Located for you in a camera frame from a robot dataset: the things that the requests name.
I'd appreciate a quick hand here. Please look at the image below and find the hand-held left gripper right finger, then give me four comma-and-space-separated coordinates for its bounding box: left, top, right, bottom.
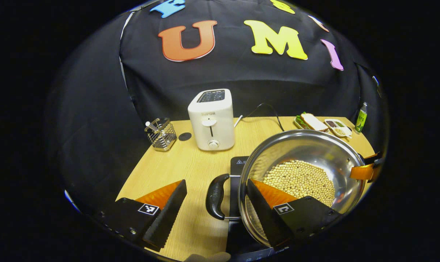
245, 178, 343, 251

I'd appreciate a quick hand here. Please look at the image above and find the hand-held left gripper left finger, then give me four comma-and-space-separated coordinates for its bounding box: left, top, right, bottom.
96, 179, 188, 252

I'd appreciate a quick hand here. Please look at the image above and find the black induction cooktop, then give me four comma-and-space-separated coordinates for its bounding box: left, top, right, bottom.
225, 156, 289, 262

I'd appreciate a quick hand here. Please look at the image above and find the stainless steel pot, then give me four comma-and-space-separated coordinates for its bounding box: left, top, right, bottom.
205, 129, 366, 248

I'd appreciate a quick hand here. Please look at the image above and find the green drink bottle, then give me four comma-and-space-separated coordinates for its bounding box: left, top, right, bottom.
354, 102, 368, 133

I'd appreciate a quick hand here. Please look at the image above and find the white divided bean dish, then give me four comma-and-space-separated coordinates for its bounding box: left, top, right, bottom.
324, 118, 353, 139

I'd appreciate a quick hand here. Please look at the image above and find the pile of soybeans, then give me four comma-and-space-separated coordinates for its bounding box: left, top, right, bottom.
262, 159, 336, 207

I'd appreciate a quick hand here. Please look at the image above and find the sandwich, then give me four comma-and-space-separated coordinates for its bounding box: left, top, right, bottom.
296, 112, 329, 132

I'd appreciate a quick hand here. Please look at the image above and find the white toaster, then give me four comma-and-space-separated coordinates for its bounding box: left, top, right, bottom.
187, 88, 235, 151

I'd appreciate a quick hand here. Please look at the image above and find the metal wire utensil holder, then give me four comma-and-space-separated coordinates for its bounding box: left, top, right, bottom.
144, 117, 178, 152

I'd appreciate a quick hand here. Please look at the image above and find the black power cable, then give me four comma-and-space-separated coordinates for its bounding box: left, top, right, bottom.
242, 103, 285, 132

